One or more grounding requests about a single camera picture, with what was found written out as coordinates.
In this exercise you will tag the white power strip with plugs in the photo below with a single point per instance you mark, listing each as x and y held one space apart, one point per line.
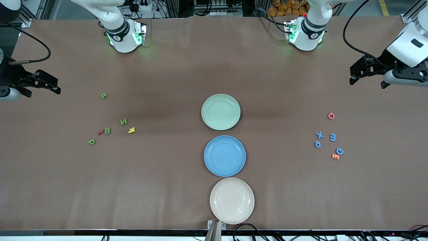
143 5

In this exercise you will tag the light green plate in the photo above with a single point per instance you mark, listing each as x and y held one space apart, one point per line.
221 112

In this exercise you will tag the blue foam letter M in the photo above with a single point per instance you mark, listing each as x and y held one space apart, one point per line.
332 137

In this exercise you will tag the green foam letter N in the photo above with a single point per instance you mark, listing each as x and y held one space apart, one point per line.
123 122

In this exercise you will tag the blue plate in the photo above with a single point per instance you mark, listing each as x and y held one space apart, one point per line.
224 156

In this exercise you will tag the blue foam letter C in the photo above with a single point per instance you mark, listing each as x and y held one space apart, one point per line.
339 151

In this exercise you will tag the yellow foam letter K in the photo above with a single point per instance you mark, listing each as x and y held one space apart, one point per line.
131 130

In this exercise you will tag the beige plate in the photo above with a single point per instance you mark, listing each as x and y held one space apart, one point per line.
232 201

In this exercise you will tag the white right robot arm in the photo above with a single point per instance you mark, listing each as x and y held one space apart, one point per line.
123 42

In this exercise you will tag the pile of orange objects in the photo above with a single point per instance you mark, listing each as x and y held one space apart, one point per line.
284 8

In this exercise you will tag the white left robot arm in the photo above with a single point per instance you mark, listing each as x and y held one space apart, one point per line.
307 40

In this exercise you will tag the orange foam letter E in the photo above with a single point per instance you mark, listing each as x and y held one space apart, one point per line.
335 156

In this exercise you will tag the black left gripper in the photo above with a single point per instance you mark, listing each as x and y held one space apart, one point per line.
384 61

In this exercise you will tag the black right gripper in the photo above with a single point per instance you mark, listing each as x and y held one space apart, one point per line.
9 75

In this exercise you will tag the aluminium frame profile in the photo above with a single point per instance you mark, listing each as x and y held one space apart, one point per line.
408 17
26 22

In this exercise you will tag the red foam letter G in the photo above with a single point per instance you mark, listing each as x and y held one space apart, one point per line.
331 115

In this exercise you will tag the metal bracket at table edge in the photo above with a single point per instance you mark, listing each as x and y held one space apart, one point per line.
214 231

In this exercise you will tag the blue foam letter X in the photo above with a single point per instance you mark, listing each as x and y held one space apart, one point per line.
319 135

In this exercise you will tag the white socket strip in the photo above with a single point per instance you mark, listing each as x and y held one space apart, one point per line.
220 14

